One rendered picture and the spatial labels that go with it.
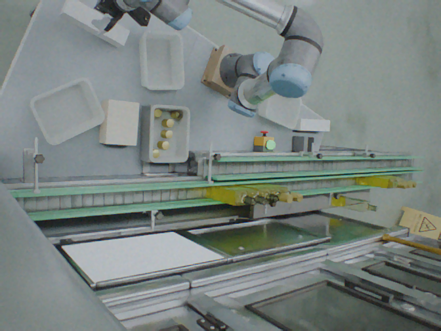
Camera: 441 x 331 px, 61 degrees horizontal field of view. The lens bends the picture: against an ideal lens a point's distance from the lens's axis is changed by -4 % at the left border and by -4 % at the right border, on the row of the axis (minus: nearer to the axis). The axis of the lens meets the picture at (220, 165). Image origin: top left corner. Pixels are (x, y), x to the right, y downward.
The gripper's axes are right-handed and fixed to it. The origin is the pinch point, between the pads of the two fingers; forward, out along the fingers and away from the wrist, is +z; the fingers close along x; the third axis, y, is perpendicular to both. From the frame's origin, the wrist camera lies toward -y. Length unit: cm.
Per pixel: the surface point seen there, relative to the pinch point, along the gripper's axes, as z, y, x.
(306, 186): 3, -122, 22
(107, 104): 9.4, -14.4, 25.6
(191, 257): -34, -40, 64
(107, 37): 10.5, -5.5, 3.0
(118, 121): 8.7, -20.1, 29.6
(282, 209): 3, -111, 37
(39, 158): -10, 5, 51
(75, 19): 11.0, 7.3, 3.0
